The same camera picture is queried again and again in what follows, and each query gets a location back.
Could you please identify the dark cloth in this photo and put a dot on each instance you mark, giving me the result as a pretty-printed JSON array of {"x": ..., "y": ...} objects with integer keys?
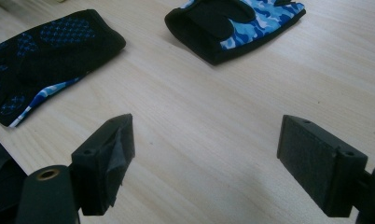
[{"x": 2, "y": 174}]

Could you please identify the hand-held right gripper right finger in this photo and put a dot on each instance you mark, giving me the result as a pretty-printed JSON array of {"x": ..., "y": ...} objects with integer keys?
[{"x": 316, "y": 165}]

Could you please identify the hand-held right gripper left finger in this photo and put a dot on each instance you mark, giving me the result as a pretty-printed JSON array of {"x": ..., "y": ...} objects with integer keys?
[{"x": 95, "y": 174}]

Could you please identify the blue camouflage black glove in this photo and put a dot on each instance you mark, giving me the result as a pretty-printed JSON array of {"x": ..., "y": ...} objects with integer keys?
[
  {"x": 58, "y": 56},
  {"x": 207, "y": 25}
]

